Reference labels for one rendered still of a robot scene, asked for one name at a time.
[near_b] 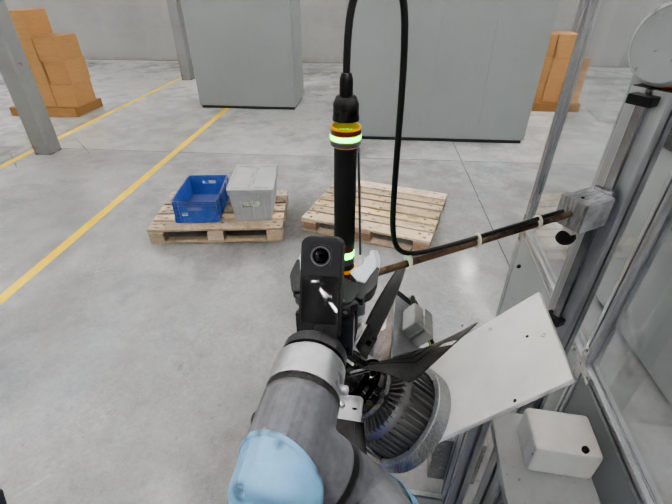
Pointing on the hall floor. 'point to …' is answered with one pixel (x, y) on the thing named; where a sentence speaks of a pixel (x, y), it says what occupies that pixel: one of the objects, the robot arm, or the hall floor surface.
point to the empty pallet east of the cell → (420, 230)
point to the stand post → (462, 463)
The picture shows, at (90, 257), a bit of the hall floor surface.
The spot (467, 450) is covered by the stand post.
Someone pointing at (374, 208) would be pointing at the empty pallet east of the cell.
